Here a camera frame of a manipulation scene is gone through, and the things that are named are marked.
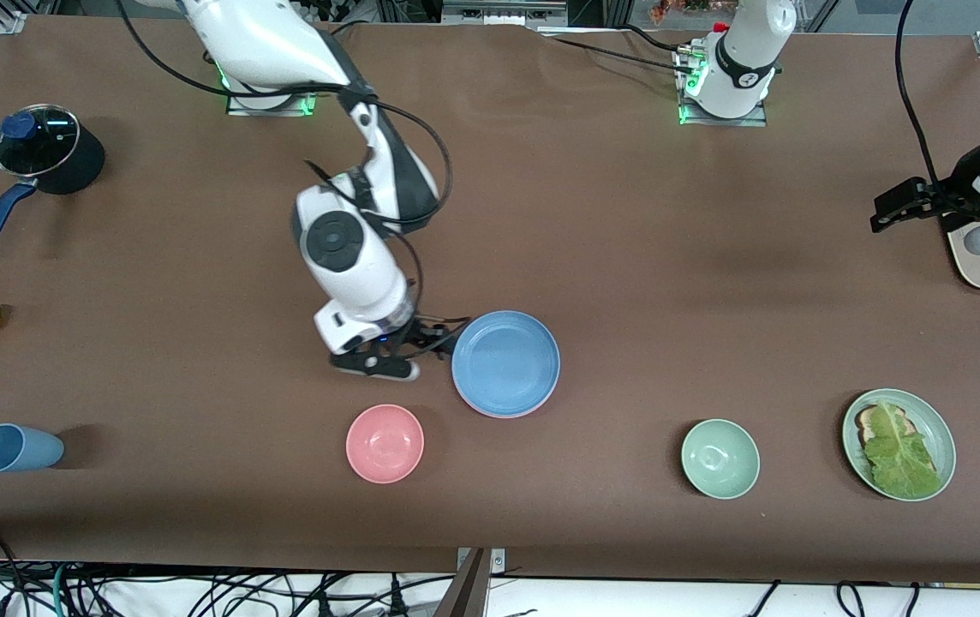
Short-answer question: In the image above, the brown table cover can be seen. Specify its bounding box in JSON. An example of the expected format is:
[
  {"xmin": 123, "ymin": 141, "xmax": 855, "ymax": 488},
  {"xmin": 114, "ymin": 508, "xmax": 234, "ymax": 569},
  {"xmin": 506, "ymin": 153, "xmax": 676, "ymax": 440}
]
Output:
[{"xmin": 0, "ymin": 15, "xmax": 980, "ymax": 585}]

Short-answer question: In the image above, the small metal bracket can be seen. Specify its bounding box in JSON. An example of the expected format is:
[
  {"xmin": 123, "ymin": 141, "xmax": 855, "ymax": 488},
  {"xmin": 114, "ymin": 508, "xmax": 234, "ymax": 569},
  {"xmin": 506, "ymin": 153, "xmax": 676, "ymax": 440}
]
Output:
[{"xmin": 456, "ymin": 547, "xmax": 506, "ymax": 575}]

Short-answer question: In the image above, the grey metal box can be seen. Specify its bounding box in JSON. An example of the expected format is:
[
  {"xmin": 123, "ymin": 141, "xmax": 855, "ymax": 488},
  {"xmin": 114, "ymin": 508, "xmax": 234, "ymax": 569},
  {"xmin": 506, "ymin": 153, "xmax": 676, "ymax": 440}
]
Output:
[{"xmin": 441, "ymin": 0, "xmax": 569, "ymax": 27}]

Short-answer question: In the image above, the dark pot with blue handle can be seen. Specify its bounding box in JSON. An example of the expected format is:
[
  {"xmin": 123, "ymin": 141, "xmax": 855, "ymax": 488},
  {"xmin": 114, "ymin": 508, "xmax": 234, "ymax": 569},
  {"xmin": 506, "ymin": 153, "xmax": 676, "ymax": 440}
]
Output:
[{"xmin": 0, "ymin": 103, "xmax": 106, "ymax": 255}]

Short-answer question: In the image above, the green lettuce leaf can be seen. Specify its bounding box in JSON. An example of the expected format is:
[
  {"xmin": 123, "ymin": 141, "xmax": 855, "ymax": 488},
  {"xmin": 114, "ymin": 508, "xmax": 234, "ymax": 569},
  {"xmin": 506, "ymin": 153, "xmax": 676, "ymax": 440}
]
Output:
[{"xmin": 863, "ymin": 401, "xmax": 942, "ymax": 500}]

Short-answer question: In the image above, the green bowl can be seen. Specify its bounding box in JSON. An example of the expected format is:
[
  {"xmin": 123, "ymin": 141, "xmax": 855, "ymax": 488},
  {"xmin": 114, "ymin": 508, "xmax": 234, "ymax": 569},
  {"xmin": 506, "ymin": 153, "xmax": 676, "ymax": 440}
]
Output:
[{"xmin": 680, "ymin": 418, "xmax": 761, "ymax": 500}]

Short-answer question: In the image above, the dark metal bar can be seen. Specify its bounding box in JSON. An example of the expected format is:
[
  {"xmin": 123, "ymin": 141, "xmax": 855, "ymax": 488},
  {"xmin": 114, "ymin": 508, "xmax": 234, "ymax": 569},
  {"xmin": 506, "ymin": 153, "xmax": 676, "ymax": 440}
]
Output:
[{"xmin": 434, "ymin": 548, "xmax": 491, "ymax": 617}]

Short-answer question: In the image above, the blue plate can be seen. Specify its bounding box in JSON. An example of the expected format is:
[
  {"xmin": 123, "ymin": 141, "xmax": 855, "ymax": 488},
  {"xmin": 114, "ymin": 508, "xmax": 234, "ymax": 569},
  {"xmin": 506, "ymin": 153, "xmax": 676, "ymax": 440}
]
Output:
[{"xmin": 451, "ymin": 310, "xmax": 561, "ymax": 416}]

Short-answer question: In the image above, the teal cable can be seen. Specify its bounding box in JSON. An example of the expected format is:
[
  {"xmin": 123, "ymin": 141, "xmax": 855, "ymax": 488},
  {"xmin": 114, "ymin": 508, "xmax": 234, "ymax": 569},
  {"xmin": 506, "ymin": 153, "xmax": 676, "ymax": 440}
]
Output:
[{"xmin": 50, "ymin": 561, "xmax": 73, "ymax": 617}]

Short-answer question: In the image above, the pink bowl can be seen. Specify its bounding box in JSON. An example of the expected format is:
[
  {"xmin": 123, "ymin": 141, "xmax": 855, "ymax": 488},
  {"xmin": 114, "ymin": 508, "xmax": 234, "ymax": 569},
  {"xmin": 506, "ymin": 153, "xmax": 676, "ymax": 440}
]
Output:
[{"xmin": 345, "ymin": 404, "xmax": 425, "ymax": 485}]

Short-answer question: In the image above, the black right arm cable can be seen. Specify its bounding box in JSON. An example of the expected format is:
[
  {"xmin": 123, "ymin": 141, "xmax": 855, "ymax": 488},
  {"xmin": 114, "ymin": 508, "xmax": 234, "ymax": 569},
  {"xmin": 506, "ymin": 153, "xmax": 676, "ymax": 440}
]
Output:
[{"xmin": 116, "ymin": 0, "xmax": 457, "ymax": 344}]

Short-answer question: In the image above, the toast slice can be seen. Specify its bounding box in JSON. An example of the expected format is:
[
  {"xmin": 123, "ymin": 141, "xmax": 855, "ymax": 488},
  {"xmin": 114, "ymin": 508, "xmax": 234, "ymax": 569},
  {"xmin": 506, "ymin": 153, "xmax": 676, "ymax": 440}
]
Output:
[{"xmin": 854, "ymin": 404, "xmax": 911, "ymax": 451}]

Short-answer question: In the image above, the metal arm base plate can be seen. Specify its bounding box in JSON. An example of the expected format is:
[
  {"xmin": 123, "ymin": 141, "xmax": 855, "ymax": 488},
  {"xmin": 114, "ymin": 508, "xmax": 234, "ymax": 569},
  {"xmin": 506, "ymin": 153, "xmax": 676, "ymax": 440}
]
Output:
[
  {"xmin": 677, "ymin": 47, "xmax": 769, "ymax": 129},
  {"xmin": 224, "ymin": 81, "xmax": 320, "ymax": 117}
]

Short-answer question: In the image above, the blue cup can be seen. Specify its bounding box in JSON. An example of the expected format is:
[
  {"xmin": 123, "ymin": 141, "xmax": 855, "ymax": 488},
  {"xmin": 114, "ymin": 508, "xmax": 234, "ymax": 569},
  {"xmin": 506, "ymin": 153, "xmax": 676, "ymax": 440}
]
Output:
[{"xmin": 0, "ymin": 423, "xmax": 65, "ymax": 474}]

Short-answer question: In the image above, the green plate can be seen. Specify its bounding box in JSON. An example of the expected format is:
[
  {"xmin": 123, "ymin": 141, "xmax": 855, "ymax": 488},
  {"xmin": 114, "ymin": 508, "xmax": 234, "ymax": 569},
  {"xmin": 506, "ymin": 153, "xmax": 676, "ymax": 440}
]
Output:
[{"xmin": 841, "ymin": 388, "xmax": 958, "ymax": 503}]

